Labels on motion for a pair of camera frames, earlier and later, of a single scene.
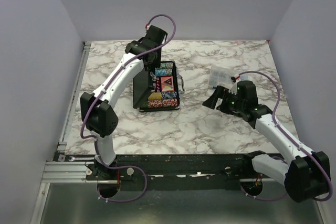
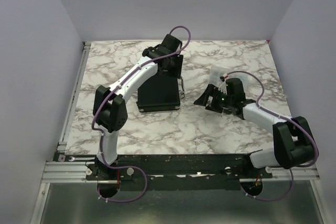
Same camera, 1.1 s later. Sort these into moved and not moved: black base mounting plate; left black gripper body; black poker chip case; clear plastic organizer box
Moved: left black gripper body
Not moved: clear plastic organizer box; black poker chip case; black base mounting plate
